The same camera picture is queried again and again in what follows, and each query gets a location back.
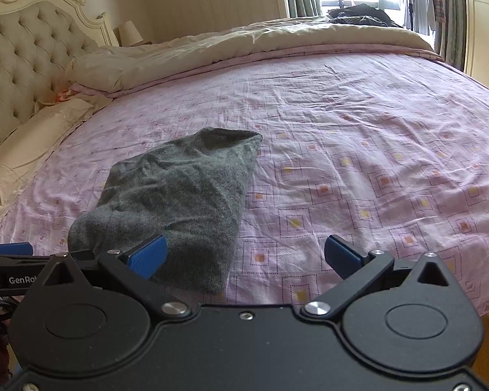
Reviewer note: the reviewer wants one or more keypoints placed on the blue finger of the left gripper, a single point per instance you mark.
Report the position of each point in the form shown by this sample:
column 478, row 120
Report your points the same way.
column 16, row 249

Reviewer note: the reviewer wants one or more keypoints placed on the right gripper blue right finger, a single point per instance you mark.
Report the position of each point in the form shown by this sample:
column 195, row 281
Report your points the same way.
column 361, row 272

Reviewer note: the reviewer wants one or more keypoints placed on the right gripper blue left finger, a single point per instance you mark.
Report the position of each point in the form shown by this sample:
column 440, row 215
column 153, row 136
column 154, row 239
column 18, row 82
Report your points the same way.
column 131, row 272

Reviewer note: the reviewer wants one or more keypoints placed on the grey argyle knit sweater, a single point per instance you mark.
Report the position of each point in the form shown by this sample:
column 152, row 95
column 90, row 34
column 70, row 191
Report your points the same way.
column 190, row 190

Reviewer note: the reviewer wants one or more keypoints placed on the dark clothes pile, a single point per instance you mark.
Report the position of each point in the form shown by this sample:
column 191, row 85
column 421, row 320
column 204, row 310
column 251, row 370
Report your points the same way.
column 361, row 15

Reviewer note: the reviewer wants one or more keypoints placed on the clothes drying rack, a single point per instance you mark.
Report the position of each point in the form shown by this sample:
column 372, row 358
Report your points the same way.
column 419, row 16

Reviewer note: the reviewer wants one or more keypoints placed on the cream pillow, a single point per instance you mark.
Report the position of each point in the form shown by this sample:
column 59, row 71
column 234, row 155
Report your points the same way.
column 24, row 152

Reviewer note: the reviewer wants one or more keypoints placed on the pink patterned bed sheet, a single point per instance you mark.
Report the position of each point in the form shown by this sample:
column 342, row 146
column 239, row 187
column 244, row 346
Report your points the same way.
column 386, row 151

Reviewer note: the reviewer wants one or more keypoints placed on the beige duvet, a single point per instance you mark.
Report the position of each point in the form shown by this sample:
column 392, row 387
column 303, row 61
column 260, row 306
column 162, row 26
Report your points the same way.
column 114, row 70

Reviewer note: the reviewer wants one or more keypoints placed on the cream tufted headboard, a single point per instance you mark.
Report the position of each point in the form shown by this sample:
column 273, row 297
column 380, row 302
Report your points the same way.
column 38, row 39

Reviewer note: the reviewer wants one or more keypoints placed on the beige bedside lamp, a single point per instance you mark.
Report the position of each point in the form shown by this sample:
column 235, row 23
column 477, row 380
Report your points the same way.
column 129, row 34

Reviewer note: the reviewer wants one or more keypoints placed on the grey-green curtain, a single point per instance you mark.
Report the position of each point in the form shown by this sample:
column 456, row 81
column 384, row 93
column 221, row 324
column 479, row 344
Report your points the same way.
column 451, row 31

